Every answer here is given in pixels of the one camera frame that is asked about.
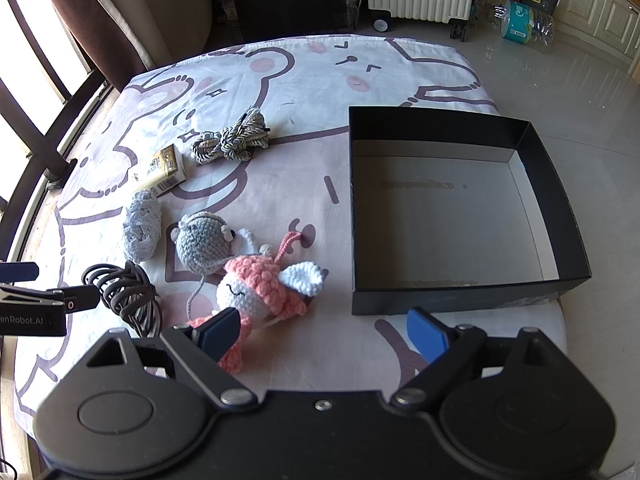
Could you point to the light blue knitted bundle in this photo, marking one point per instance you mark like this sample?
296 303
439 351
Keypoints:
141 225

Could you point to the bear printed bed sheet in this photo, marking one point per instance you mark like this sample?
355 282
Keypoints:
280 190

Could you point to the grey crochet mouse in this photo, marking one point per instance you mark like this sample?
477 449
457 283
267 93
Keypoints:
202 242

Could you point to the pink crochet bunny doll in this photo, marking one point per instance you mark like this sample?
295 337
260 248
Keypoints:
260 290

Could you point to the brown curtain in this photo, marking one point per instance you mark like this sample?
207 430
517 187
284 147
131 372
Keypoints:
125 15

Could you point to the dark window railing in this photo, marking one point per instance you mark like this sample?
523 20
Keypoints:
35 125

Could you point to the dark hair claw clip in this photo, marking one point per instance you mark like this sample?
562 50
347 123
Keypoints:
127 295

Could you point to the black cardboard box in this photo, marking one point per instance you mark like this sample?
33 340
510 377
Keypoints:
450 210

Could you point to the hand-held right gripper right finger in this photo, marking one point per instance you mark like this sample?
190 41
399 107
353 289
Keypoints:
426 334

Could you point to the gold paper packet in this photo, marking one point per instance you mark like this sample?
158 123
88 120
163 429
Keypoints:
162 169

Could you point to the pack of plastic bottles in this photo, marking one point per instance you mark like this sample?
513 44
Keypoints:
522 20

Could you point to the cream kitchen cabinets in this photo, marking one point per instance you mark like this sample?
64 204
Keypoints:
595 0

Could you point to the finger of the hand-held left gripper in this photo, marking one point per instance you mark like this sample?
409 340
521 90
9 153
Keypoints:
20 271
75 300

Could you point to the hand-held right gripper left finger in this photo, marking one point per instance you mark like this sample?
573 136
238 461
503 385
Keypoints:
220 331

